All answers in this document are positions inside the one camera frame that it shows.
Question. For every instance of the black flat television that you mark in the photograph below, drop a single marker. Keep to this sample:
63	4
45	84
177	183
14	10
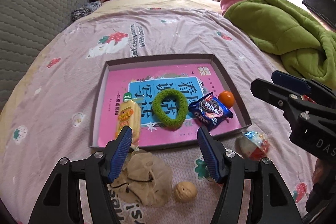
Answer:
317	1

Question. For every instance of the pink pillow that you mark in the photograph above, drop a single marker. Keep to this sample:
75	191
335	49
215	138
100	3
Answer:
231	1

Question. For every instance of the dark blue floral cloth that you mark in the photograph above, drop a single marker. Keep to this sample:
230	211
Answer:
86	10

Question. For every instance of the person's right forearm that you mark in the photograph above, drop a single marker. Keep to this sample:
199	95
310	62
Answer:
315	197

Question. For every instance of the brown walnut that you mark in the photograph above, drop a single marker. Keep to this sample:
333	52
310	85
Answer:
185	192

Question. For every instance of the yellow cracker packet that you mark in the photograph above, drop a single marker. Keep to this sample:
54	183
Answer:
128	116

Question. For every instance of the grey quilted headboard cover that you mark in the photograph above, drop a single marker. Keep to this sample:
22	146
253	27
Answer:
34	16

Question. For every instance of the green fleece blanket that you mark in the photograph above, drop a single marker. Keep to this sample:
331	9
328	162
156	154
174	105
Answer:
275	24

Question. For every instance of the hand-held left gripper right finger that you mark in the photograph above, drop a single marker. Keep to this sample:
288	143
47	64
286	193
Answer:
210	155

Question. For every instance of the shallow grey cardboard box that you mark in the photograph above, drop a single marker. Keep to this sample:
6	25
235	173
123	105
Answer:
228	82

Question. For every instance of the small orange tangerine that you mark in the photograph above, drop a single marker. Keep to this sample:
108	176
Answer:
227	98

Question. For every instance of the red snack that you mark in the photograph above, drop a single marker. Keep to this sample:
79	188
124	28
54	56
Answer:
253	145

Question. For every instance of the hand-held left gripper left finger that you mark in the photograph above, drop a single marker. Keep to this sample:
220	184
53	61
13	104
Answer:
119	155

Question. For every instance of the green fuzzy hair scrunchie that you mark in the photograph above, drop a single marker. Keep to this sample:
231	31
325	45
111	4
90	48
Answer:
157	106

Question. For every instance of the person's right hand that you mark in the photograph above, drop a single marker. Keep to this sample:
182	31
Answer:
319	169

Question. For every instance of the blue cookie packet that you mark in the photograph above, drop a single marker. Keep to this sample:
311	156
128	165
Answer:
210	111

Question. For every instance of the pink book with blue label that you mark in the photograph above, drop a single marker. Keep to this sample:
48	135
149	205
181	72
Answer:
115	87

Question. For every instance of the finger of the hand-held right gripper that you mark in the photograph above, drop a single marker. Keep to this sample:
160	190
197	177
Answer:
270	92
288	79

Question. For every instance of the red white striped candy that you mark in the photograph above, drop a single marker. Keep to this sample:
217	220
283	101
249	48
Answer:
306	98

